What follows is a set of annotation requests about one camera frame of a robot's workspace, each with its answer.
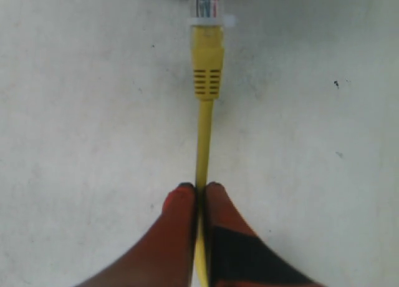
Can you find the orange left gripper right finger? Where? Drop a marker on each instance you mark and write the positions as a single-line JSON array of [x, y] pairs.
[[236, 256]]

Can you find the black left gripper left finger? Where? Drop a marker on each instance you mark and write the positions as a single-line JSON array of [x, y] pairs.
[[164, 254]]

